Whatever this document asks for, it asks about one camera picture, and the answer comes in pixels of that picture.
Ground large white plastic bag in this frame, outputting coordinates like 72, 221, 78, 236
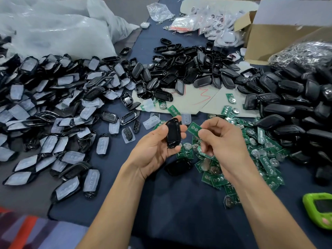
0, 0, 141, 60

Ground small crumpled clear plastic bag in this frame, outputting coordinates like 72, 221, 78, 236
147, 2, 175, 22

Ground heap of clear parts bags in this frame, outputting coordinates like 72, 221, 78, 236
200, 5, 245, 48

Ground clear plastic film piece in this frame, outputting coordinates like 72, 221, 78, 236
143, 114, 161, 130

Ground yellow-green object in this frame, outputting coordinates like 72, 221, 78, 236
302, 193, 332, 230

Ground clear bag of metal parts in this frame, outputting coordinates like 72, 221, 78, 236
269, 39, 332, 71

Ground pile of assembled black fobs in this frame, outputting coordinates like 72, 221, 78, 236
244, 57, 332, 187

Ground large open cardboard box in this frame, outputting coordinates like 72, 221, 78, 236
234, 0, 332, 65

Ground clear bag with red label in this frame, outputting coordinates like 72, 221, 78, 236
170, 14, 202, 33

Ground small green circuit board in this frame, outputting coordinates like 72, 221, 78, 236
187, 122, 203, 138

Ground person's left forearm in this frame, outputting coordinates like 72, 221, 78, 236
78, 166, 151, 249

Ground red blue striped bag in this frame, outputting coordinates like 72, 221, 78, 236
0, 207, 89, 249

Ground person's left hand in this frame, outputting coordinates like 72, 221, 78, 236
127, 116, 188, 181

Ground pile of shells with pads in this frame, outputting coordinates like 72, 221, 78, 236
0, 36, 143, 205

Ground pile of green circuit boards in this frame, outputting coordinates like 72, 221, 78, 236
140, 93, 286, 208

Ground person's right hand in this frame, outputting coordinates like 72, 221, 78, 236
199, 117, 256, 182

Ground pile of black shell halves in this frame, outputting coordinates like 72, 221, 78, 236
119, 38, 260, 104

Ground person's right forearm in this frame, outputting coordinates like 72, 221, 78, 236
228, 166, 317, 249

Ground lone glossy black shell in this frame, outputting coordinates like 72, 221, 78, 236
165, 157, 194, 177

